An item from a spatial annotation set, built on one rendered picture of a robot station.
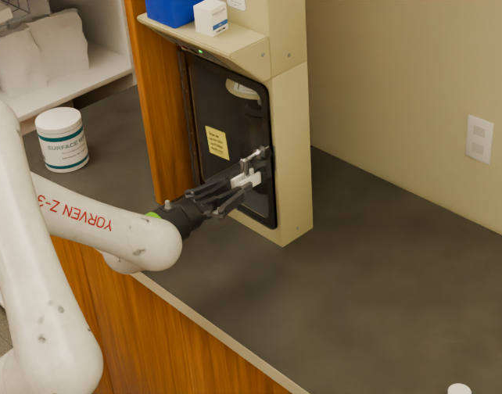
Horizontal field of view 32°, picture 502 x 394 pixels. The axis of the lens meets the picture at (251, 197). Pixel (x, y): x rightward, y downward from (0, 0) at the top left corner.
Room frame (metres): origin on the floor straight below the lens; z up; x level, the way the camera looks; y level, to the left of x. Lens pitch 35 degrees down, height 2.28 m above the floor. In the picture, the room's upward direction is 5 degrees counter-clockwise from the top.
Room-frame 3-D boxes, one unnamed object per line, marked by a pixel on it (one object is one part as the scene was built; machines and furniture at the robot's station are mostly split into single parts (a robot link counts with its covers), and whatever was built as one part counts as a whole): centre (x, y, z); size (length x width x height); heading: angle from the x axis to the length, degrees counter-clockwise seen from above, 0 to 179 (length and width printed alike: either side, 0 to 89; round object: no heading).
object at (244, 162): (1.73, 0.00, 1.17); 0.05 x 0.03 x 0.10; 130
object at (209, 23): (1.77, 0.05, 1.54); 0.05 x 0.05 x 0.06; 48
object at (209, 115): (1.83, 0.04, 1.19); 0.30 x 0.01 x 0.40; 40
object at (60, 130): (2.21, 0.53, 1.01); 0.13 x 0.13 x 0.15
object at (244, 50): (1.80, 0.08, 1.46); 0.32 x 0.12 x 0.10; 40
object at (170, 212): (1.57, 0.19, 1.15); 0.09 x 0.06 x 0.12; 40
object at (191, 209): (1.61, 0.13, 1.14); 0.09 x 0.08 x 0.07; 130
